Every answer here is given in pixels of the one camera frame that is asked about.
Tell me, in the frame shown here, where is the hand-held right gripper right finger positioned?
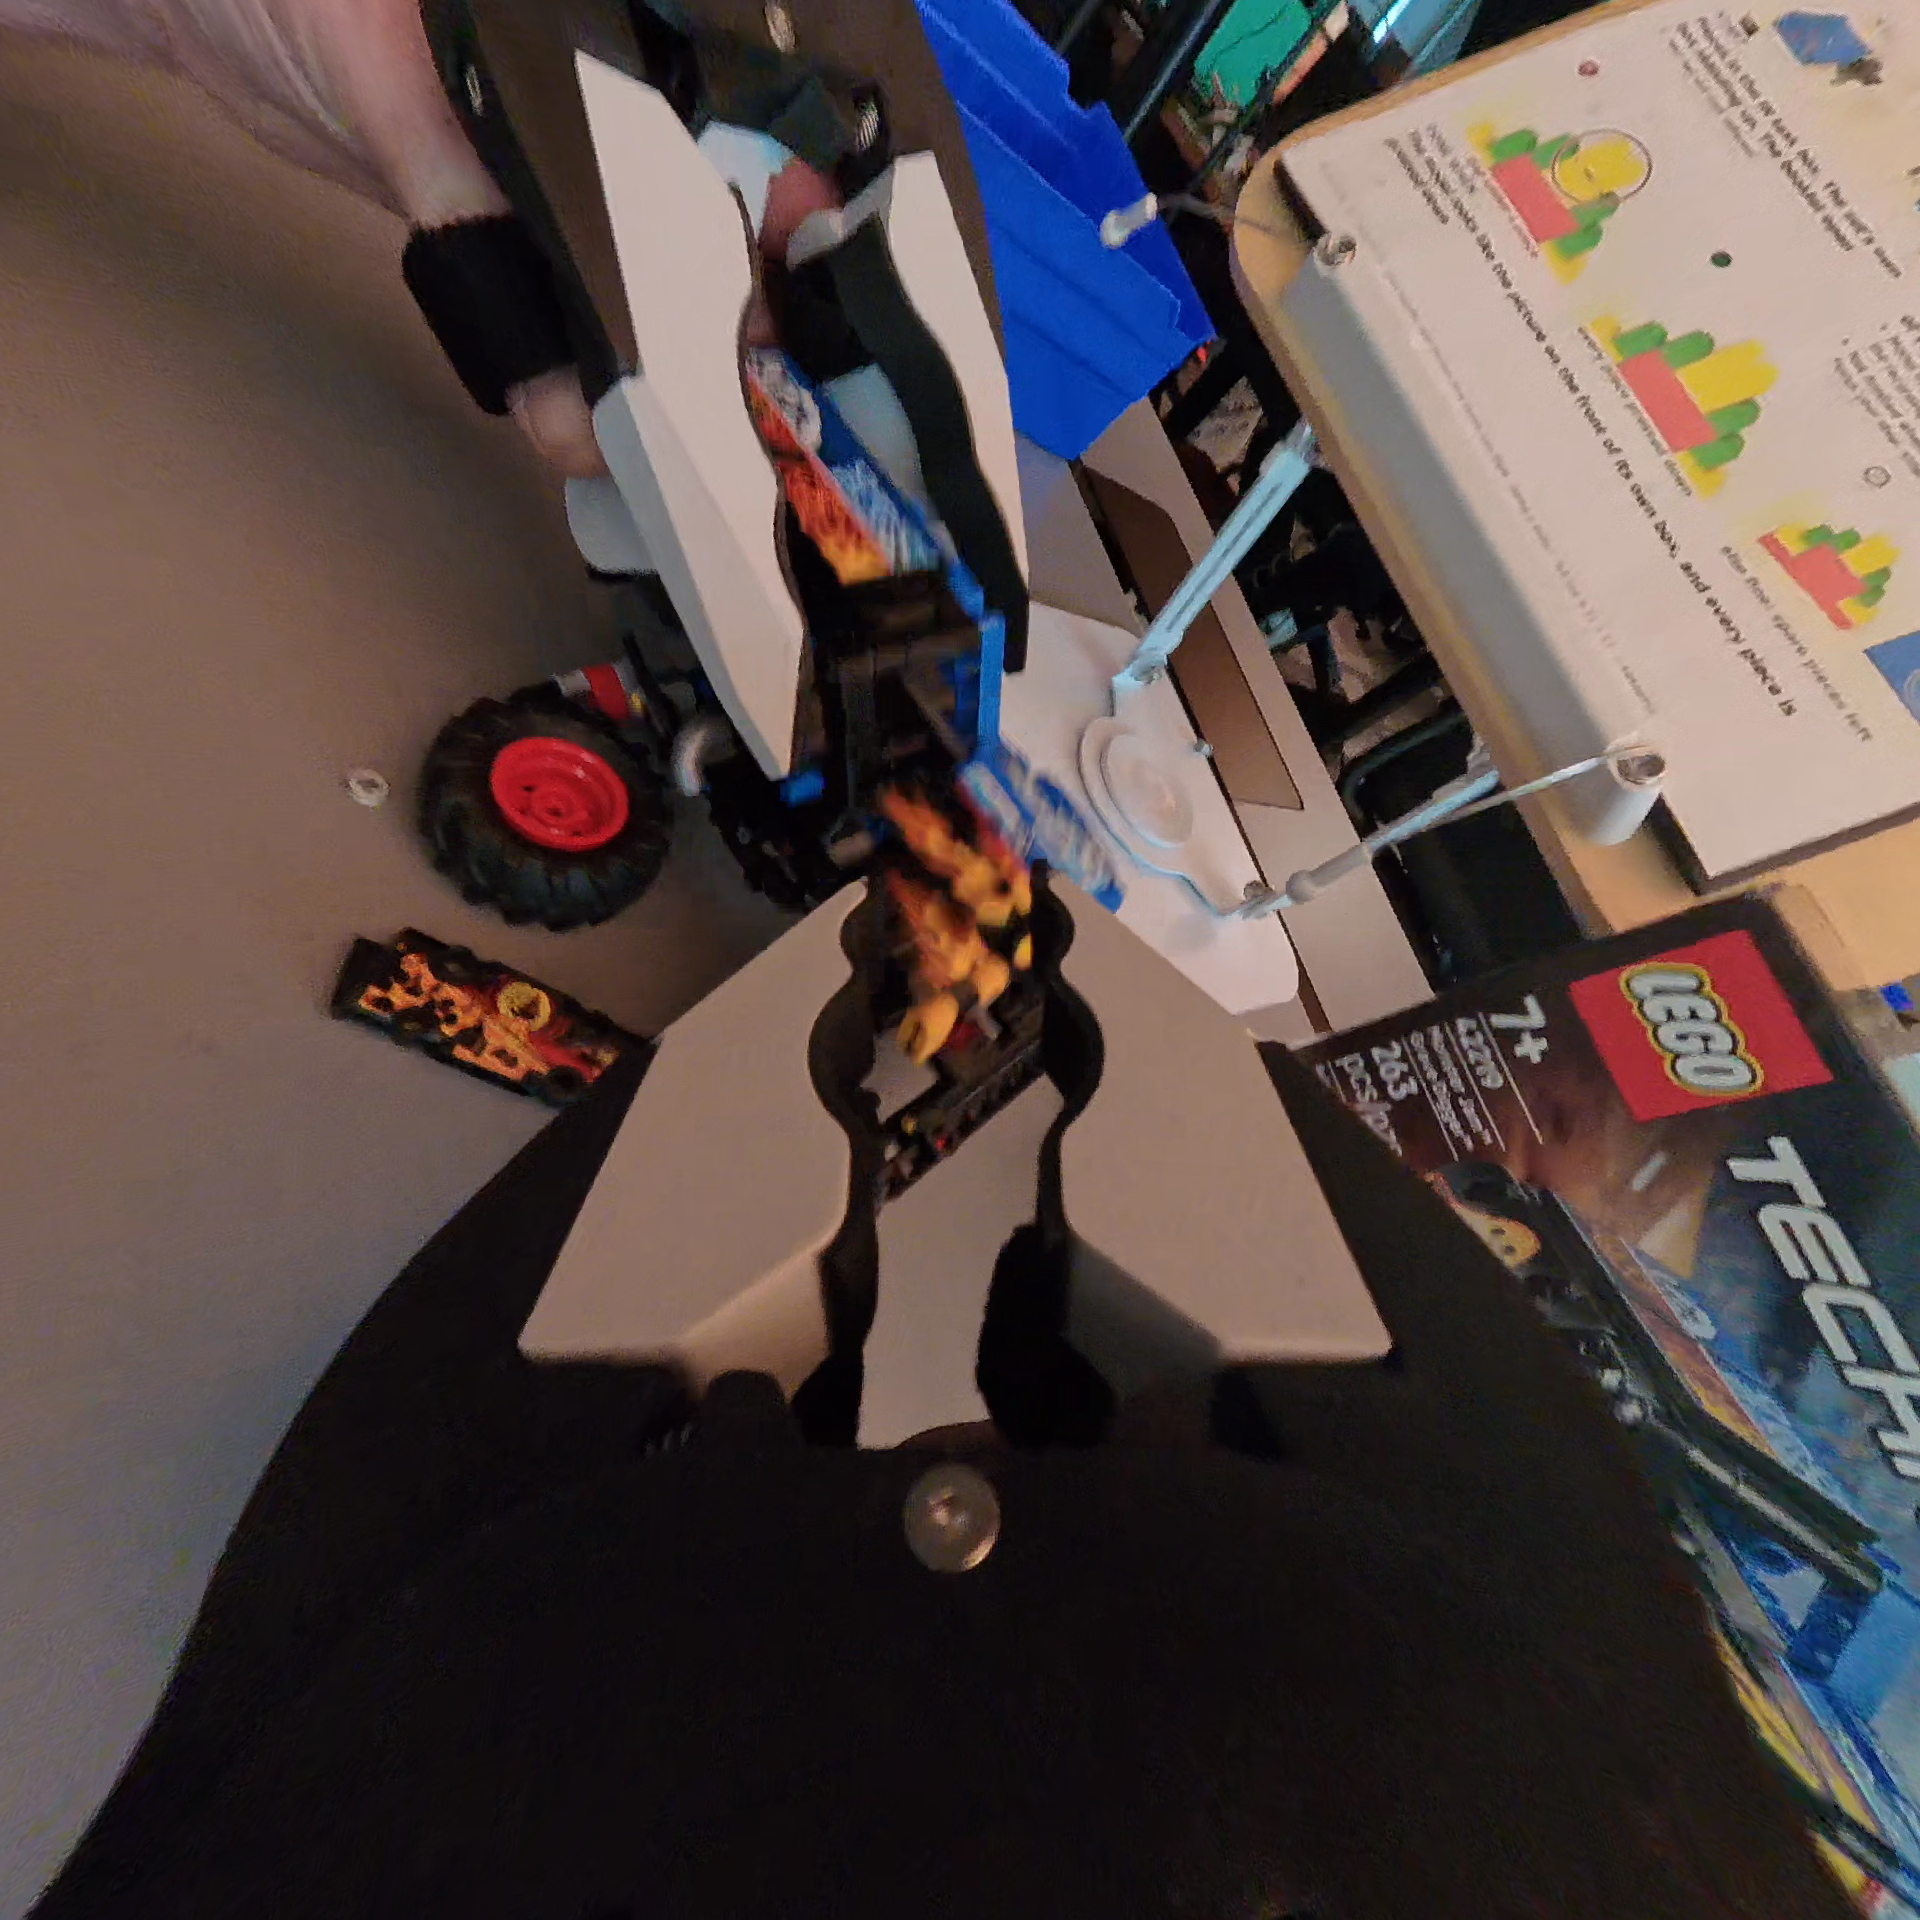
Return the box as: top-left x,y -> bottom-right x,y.
976,871 -> 1396,1443

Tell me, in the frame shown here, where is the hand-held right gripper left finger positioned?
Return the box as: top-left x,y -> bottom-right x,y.
517,878 -> 887,1443

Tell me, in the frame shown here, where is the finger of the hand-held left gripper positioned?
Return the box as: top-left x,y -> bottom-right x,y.
576,54 -> 815,782
822,147 -> 1038,676

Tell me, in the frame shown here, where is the black orange print side panel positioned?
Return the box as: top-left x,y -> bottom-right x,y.
334,930 -> 649,1110

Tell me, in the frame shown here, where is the toy brick monster truck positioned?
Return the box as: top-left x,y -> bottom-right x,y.
563,344 -> 1126,1203

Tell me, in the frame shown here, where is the black tyre red hub wheel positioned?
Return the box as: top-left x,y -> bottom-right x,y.
420,681 -> 680,932

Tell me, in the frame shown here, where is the person's left hand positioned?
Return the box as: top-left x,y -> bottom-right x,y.
89,0 -> 619,484

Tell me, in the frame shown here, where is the blue plastic bin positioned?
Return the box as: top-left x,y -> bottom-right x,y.
915,0 -> 1215,460

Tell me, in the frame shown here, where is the white tethered stylus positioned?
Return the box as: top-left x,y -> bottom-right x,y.
1100,192 -> 1353,257
1236,754 -> 1667,921

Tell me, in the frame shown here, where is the white tilted board stand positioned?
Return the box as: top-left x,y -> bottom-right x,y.
996,0 -> 1920,1020

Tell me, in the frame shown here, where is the green bin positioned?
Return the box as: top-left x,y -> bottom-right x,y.
1191,0 -> 1360,92

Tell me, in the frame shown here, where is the toy set cardboard box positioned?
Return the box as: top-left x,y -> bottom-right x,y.
1288,886 -> 1920,1920

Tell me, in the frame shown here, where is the printed instruction sheet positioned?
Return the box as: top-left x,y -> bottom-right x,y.
1283,0 -> 1920,886

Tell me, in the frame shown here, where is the brown desk cable flap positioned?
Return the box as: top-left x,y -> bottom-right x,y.
1079,457 -> 1308,811

